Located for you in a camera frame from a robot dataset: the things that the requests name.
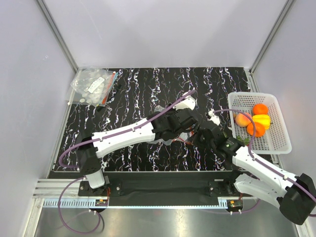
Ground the white slotted cable duct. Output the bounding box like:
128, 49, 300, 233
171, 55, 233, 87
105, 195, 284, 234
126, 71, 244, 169
43, 198, 230, 209

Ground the left aluminium frame post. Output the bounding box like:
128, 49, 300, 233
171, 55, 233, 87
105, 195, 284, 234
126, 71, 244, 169
35, 0, 79, 73

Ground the clear zip bag orange zipper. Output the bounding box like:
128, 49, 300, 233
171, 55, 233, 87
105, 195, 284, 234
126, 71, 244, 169
148, 105, 198, 146

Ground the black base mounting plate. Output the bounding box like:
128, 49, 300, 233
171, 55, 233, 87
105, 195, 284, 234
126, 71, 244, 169
78, 171, 240, 204

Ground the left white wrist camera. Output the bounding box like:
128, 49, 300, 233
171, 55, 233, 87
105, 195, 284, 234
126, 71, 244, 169
173, 96, 197, 111

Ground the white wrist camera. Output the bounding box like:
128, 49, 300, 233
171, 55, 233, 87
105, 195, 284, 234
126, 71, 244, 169
173, 96, 197, 111
206, 110, 221, 125

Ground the orange fruit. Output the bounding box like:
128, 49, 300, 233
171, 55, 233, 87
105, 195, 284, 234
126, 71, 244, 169
253, 104, 269, 115
246, 122, 266, 137

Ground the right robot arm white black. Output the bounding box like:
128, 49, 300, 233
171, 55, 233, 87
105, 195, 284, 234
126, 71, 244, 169
190, 121, 316, 225

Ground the aluminium frame post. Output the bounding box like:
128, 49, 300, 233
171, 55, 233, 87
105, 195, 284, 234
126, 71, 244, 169
249, 0, 297, 74
35, 0, 79, 73

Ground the black marbled table mat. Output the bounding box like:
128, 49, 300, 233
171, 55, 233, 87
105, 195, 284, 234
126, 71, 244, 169
52, 67, 250, 171

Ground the peach fruit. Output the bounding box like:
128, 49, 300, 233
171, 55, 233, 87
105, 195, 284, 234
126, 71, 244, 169
235, 113, 252, 127

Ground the yellow bell pepper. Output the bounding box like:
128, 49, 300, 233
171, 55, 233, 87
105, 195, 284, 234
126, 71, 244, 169
252, 114, 271, 130

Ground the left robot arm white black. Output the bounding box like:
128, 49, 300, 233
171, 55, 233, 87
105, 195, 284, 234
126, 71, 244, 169
76, 108, 198, 196

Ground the right aluminium frame post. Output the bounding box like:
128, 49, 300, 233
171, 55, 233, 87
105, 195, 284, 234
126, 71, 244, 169
249, 0, 297, 74

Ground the white plastic mesh basket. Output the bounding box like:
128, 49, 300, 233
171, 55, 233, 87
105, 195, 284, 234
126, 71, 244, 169
228, 92, 292, 155

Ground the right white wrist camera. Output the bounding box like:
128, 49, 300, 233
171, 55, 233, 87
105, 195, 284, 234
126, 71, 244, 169
206, 110, 221, 125

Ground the stack of spare zip bags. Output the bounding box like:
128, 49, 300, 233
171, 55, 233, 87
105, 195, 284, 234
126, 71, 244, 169
70, 68, 118, 107

